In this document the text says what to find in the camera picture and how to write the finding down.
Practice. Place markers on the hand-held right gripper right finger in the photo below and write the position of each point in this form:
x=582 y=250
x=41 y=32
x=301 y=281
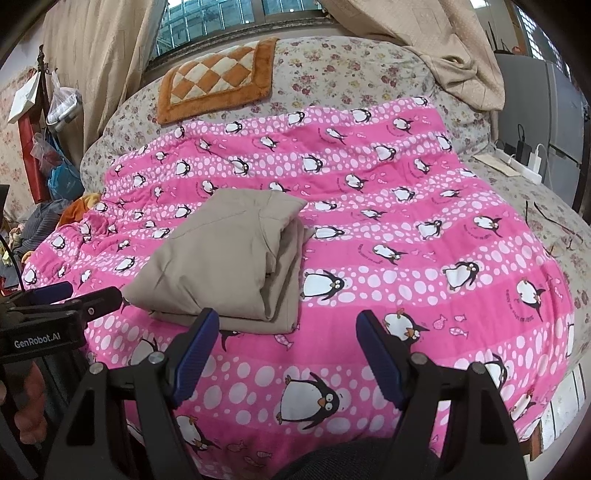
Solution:
x=378 y=360

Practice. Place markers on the beige garment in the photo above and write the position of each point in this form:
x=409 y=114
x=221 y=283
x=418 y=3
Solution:
x=217 y=258

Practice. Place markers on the grey refrigerator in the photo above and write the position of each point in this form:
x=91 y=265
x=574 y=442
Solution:
x=554 y=115

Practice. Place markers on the floral bed sheet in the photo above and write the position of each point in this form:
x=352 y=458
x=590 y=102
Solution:
x=346 y=74

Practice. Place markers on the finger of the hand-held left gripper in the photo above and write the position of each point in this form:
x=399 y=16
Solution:
x=97 y=302
x=46 y=293

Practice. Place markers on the barred window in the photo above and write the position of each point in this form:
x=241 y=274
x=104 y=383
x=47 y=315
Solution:
x=540 y=41

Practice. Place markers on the white charger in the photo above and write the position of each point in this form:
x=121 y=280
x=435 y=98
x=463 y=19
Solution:
x=536 y=164

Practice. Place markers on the orange plush toy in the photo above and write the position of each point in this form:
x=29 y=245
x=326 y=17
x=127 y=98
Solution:
x=81 y=205

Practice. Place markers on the window with dark frame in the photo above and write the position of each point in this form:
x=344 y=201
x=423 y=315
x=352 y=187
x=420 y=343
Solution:
x=207 y=18

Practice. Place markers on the clear plastic bag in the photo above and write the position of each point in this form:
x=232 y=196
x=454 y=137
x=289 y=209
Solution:
x=64 y=108

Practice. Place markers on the person's left hand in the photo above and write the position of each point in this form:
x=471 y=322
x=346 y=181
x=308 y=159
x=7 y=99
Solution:
x=32 y=406

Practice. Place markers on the orange checkered cushion mat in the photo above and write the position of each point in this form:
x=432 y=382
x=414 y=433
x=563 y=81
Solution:
x=212 y=78

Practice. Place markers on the blue plastic bag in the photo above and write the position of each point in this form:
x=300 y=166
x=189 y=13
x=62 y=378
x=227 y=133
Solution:
x=67 y=182

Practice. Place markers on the beige hanging curtain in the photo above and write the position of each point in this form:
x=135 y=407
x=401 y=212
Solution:
x=106 y=60

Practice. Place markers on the beige cardboard piece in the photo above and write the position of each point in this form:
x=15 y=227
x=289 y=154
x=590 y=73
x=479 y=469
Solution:
x=496 y=165

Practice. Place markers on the white power strip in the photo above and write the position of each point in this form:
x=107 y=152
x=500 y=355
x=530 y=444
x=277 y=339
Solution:
x=526 y=175

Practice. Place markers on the black charger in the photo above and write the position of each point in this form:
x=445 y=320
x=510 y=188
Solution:
x=523 y=152

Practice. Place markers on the grey striped cloth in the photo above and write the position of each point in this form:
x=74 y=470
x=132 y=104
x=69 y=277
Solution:
x=41 y=226

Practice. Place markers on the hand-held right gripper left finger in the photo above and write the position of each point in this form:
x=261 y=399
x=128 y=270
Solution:
x=194 y=360

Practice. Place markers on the beige knotted curtain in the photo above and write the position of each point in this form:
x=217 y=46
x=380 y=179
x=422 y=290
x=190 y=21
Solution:
x=461 y=55

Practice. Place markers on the white paper bag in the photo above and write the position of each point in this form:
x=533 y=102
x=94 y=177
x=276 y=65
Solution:
x=23 y=99

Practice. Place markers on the eyeglasses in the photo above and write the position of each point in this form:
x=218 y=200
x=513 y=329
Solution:
x=538 y=205

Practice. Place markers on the pink penguin print blanket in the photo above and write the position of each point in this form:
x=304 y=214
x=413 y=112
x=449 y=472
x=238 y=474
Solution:
x=415 y=207

